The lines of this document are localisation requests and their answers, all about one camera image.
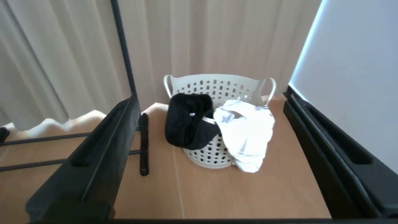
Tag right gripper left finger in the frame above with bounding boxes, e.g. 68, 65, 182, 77
26, 95, 141, 223

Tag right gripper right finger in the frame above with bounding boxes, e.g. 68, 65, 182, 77
282, 85, 398, 219

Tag white printed t-shirt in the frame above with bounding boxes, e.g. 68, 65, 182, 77
213, 98, 277, 174

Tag black shorts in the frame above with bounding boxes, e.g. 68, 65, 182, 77
164, 93, 222, 151

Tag black clothes rack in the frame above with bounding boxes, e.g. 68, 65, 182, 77
0, 0, 150, 177

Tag white laundry basket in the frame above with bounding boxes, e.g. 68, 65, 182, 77
163, 73, 277, 170

